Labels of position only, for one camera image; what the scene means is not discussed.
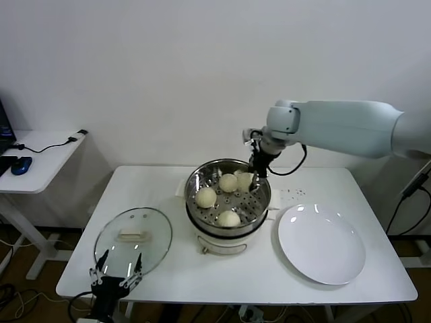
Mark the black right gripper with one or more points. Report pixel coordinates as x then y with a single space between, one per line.
261 163

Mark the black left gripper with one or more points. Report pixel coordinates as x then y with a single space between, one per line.
107 292

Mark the white steamed baozi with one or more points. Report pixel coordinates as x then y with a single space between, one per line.
229 218
228 183
206 197
243 181

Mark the oval glass pot lid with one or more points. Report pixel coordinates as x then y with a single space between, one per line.
151 235

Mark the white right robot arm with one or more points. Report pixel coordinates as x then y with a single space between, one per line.
353 128

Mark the stainless steel steamer basket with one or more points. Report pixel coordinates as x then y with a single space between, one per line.
256 208

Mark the white table leg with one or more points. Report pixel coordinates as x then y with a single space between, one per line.
329 313
129 313

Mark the cream electric cooker base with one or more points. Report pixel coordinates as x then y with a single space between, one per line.
222 244

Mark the large white plate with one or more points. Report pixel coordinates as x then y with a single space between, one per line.
320 245

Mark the white power strip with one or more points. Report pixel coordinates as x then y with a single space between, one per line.
250 312

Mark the white side table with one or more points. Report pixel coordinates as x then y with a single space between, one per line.
50 158

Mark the blue computer mouse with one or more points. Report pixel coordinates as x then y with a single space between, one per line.
21 166

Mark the black laptop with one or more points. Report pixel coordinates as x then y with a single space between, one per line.
6 134

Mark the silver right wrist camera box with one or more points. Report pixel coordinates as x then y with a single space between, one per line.
250 136

